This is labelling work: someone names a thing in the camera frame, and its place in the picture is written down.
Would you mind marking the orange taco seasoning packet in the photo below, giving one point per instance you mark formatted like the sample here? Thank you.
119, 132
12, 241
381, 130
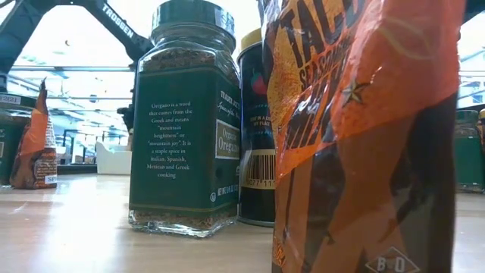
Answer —
360, 113
36, 151

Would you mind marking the long black aluminium crossbar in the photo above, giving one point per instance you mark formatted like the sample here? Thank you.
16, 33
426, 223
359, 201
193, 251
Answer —
76, 169

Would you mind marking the long horizontal overhead bar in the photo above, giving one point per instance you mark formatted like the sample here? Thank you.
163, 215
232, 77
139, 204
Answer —
76, 68

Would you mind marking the oregano jar green lid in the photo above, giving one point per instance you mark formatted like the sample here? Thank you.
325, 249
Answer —
182, 132
7, 151
468, 159

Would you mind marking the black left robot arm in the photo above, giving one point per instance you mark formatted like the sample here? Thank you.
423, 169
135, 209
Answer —
121, 28

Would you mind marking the white plastic bin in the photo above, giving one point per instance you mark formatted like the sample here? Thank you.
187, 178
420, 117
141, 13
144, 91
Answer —
113, 161

